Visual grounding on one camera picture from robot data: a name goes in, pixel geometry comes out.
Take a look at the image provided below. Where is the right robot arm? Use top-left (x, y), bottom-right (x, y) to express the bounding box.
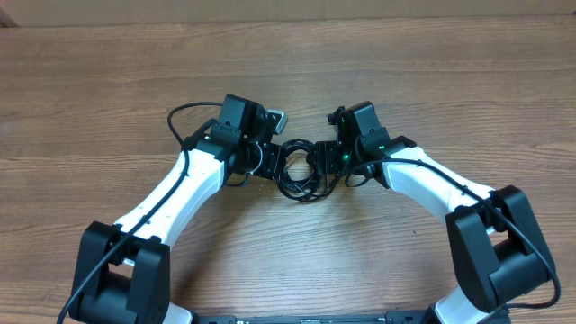
top-left (310, 102), bottom-right (561, 323)

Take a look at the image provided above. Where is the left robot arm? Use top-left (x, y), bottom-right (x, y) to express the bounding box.
top-left (58, 94), bottom-right (287, 324)

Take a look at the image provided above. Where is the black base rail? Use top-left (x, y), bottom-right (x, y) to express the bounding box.
top-left (192, 310), bottom-right (426, 324)

